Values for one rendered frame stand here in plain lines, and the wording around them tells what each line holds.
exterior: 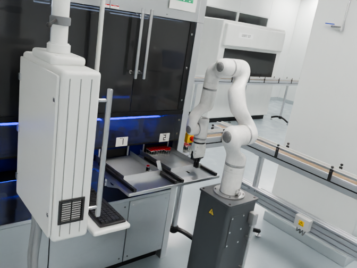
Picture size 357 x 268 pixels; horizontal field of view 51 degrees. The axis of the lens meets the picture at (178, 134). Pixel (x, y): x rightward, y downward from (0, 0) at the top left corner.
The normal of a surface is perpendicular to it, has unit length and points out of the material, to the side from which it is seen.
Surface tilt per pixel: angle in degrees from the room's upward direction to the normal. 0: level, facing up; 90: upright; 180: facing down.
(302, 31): 90
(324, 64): 90
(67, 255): 90
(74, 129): 90
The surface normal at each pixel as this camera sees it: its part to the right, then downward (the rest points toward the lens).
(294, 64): -0.77, 0.07
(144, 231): 0.63, 0.31
